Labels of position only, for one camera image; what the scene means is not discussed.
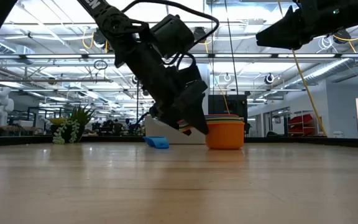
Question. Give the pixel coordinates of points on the red storage bins shelf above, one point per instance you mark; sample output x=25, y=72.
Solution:
x=303, y=119

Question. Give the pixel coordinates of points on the long ceiling light bar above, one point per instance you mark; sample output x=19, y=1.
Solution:
x=244, y=56

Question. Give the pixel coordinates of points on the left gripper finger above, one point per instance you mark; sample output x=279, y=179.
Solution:
x=171, y=115
x=196, y=112

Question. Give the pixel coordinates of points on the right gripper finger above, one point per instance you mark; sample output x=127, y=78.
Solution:
x=278, y=34

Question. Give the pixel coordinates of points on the small blue measuring cup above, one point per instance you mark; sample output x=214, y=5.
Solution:
x=157, y=142

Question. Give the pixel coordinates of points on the grey plastic basket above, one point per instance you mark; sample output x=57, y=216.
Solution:
x=166, y=133

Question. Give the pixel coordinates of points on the white robot figure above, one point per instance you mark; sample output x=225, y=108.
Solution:
x=1, y=102

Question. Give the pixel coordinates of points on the black monitor screen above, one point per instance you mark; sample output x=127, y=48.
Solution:
x=228, y=107

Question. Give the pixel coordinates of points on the large orange measuring cup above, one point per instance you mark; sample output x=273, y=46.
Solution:
x=225, y=137

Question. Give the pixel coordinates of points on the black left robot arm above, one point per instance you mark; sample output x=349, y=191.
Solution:
x=104, y=12

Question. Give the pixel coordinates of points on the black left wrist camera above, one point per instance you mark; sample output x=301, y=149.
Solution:
x=172, y=34

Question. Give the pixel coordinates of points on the potted succulent plant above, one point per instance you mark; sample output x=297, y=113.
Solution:
x=81, y=116

